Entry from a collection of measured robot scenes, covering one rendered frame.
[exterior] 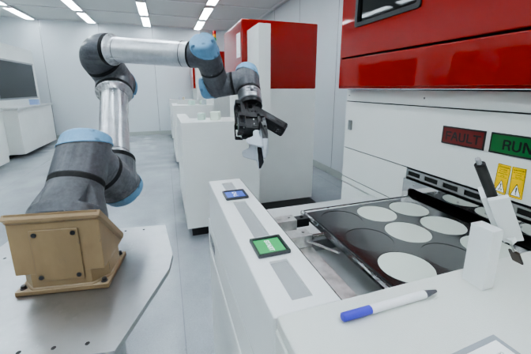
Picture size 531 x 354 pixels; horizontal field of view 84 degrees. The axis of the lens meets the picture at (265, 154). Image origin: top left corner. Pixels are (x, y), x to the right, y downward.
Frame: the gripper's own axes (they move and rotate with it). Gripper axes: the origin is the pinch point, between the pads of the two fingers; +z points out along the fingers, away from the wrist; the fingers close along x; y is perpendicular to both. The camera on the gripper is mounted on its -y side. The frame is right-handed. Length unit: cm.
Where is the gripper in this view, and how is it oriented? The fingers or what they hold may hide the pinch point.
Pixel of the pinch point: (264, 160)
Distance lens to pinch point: 81.5
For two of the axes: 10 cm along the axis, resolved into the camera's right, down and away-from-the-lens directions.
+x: 2.3, -5.2, -8.3
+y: -9.7, -0.2, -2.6
